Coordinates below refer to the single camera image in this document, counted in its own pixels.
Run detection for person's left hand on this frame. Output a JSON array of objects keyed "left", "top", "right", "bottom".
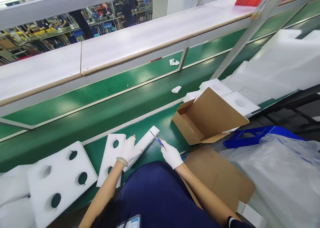
[{"left": 121, "top": 135, "right": 144, "bottom": 164}]

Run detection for person's right hand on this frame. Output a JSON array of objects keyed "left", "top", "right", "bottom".
[{"left": 161, "top": 140, "right": 184, "bottom": 170}]

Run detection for blue handled scissors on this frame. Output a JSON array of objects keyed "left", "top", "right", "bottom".
[{"left": 149, "top": 130, "right": 167, "bottom": 153}]

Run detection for long white carton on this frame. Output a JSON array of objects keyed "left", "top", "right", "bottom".
[{"left": 122, "top": 125, "right": 160, "bottom": 173}]

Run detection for person's body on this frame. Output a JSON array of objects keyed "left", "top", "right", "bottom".
[{"left": 94, "top": 160, "right": 252, "bottom": 228}]

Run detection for open brown cardboard box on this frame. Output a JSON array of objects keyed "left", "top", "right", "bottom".
[{"left": 172, "top": 87, "right": 250, "bottom": 146}]

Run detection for white foam two holes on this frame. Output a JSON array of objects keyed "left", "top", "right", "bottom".
[{"left": 96, "top": 134, "right": 126, "bottom": 188}]

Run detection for flat brown cardboard sheet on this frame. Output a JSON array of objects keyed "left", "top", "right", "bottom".
[{"left": 182, "top": 145, "right": 256, "bottom": 213}]

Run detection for green conveyor belt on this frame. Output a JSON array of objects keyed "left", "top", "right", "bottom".
[{"left": 0, "top": 0, "right": 320, "bottom": 228}]

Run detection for blue white badge card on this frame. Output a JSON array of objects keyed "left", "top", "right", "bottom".
[{"left": 117, "top": 214, "right": 142, "bottom": 228}]

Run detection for white foam round recess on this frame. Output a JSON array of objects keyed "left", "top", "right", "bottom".
[{"left": 226, "top": 91, "right": 261, "bottom": 118}]

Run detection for blue plastic crate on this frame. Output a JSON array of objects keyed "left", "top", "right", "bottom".
[{"left": 223, "top": 125, "right": 306, "bottom": 149}]

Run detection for white shelf beige edge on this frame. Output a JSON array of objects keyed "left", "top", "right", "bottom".
[{"left": 0, "top": 0, "right": 320, "bottom": 108}]

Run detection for white foam four holes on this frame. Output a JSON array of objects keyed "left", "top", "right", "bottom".
[{"left": 26, "top": 141, "right": 98, "bottom": 228}]

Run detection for clear plastic bag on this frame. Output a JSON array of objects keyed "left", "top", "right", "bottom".
[{"left": 219, "top": 134, "right": 320, "bottom": 228}]

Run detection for pile of white foam blocks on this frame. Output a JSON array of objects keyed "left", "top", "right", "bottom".
[{"left": 221, "top": 29, "right": 320, "bottom": 101}]

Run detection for plain white foam block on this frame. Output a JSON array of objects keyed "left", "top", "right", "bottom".
[{"left": 0, "top": 166, "right": 38, "bottom": 228}]

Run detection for yellow white hanging tag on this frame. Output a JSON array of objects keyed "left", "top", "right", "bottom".
[{"left": 250, "top": 0, "right": 277, "bottom": 21}]

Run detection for white metal frame post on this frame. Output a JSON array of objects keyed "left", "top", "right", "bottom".
[{"left": 209, "top": 0, "right": 297, "bottom": 80}]

